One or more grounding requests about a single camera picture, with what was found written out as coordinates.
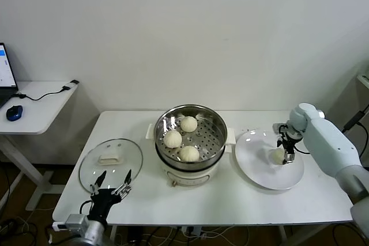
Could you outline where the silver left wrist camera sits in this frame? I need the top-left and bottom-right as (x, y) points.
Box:
(52, 213), (89, 232)

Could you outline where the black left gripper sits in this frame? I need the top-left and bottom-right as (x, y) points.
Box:
(88, 169), (133, 224)

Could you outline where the white side desk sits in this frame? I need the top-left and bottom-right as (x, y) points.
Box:
(0, 81), (78, 212)

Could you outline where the black cable with adapter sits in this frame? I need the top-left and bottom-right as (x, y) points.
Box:
(14, 80), (80, 102)

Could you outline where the round white plate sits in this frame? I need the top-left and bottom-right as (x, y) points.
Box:
(234, 129), (305, 191)

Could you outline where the black power brick with cable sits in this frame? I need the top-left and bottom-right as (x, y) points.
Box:
(341, 109), (369, 143)

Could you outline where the round glass pot lid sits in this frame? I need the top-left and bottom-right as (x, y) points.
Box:
(78, 138), (144, 194)

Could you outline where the black open laptop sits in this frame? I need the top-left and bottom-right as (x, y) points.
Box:
(0, 42), (19, 108)

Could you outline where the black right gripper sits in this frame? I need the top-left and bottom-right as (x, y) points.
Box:
(276, 132), (296, 165)

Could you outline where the blue computer mouse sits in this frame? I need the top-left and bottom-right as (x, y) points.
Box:
(6, 104), (24, 122)

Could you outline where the steel perforated steamer basket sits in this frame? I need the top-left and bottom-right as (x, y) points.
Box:
(145, 104), (236, 171)

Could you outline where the white power strip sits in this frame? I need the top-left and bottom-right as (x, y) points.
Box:
(180, 225), (202, 237)

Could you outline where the white electric cooker pot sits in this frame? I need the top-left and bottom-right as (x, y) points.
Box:
(155, 142), (232, 188)

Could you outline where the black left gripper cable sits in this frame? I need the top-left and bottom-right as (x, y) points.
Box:
(80, 199), (95, 215)

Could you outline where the white steamed baozi bun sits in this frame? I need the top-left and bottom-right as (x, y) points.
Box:
(180, 116), (198, 133)
(268, 148), (286, 165)
(179, 145), (200, 162)
(163, 130), (183, 149)

